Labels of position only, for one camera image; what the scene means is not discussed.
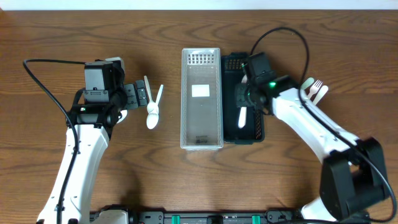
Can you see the white spoon diagonal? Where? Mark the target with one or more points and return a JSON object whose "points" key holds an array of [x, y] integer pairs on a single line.
{"points": [[123, 114]]}

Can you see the white fork tines down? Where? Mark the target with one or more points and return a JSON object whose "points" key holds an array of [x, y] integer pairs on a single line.
{"points": [[321, 93]]}

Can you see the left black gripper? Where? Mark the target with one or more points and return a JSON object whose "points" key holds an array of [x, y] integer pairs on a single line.
{"points": [[134, 94]]}

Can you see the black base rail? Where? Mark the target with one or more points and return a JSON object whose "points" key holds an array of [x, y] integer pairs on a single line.
{"points": [[163, 217]]}

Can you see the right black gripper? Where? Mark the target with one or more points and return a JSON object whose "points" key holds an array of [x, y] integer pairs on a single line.
{"points": [[241, 94]]}

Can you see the clear plastic organizer tray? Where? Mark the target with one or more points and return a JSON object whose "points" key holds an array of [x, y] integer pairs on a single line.
{"points": [[201, 123]]}

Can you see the white fork tines up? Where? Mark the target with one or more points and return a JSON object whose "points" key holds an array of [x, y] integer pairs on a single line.
{"points": [[314, 88]]}

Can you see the mint green plastic fork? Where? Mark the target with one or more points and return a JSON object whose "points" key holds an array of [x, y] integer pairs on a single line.
{"points": [[307, 83]]}

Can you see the black plastic mesh basket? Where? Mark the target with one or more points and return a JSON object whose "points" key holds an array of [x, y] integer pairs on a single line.
{"points": [[231, 75]]}

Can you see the white label in tray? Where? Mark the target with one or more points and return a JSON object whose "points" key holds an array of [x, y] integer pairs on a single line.
{"points": [[200, 91]]}

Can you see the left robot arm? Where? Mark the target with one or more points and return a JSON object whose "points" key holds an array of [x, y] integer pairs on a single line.
{"points": [[103, 103]]}

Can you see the white spoon of pair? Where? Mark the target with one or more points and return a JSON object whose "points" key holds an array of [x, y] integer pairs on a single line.
{"points": [[151, 106], [153, 117]]}

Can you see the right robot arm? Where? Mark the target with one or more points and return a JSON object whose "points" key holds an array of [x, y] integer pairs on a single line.
{"points": [[353, 176]]}

